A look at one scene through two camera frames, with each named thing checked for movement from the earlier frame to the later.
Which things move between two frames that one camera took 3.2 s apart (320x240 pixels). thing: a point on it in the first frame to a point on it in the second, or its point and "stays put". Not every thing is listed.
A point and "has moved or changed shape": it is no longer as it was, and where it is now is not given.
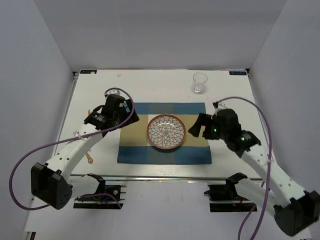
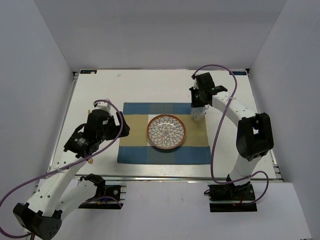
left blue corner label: [88, 71] stays put
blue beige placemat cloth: [134, 146] stays put
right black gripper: [203, 119] to [195, 103]
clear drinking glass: [199, 80] has moved or changed shape
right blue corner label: [237, 73] stays put
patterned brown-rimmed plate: [166, 131] stays put
